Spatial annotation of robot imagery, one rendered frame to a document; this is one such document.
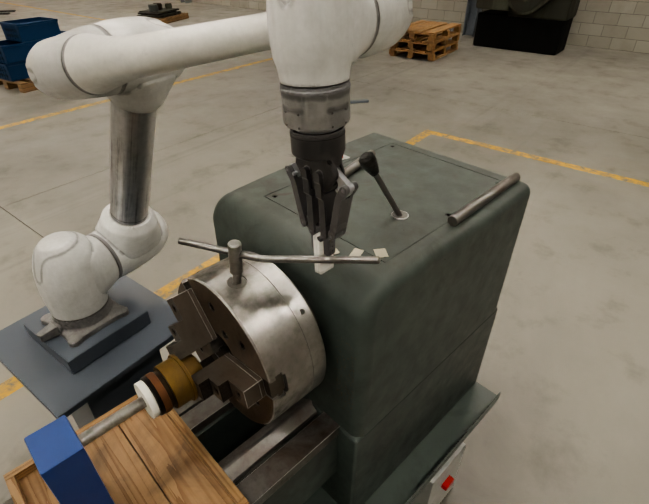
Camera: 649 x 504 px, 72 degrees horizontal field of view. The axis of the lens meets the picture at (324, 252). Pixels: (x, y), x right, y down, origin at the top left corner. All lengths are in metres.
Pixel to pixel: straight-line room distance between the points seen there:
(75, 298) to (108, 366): 0.21
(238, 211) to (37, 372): 0.78
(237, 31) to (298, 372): 0.56
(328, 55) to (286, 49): 0.05
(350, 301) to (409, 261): 0.13
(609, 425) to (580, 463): 0.27
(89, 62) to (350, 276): 0.55
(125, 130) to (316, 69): 0.68
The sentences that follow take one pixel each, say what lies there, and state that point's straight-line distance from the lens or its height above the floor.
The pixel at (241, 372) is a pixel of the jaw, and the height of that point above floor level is 1.11.
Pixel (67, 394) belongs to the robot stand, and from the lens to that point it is 1.39.
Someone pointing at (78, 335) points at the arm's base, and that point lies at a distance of 1.43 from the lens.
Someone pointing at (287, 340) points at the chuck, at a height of 1.17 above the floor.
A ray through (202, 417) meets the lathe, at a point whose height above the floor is 0.86.
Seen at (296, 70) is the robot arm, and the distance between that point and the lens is 0.56.
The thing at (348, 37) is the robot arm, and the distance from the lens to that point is 0.57.
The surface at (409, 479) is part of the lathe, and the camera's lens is 1.36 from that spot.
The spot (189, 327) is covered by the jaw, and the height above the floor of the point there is 1.15.
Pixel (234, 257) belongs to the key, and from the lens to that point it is 0.74.
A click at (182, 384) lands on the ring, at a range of 0.82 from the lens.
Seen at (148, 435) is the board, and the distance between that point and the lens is 1.06.
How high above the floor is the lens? 1.72
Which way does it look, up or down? 35 degrees down
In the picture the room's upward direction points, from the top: straight up
